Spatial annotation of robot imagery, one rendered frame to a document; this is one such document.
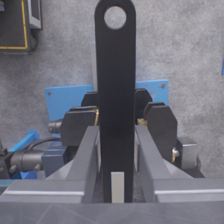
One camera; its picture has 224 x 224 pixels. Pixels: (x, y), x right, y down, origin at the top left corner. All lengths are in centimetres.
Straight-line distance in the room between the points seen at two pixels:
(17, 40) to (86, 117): 103
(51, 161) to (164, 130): 53
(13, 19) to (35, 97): 76
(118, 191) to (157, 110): 55
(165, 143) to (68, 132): 44
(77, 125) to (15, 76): 134
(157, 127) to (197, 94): 122
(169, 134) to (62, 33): 138
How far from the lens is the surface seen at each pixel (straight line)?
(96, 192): 36
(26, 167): 90
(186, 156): 83
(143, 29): 170
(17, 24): 155
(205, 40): 188
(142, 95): 115
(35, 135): 203
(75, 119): 70
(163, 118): 71
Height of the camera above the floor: 164
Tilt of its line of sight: 73 degrees down
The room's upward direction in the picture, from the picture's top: 177 degrees counter-clockwise
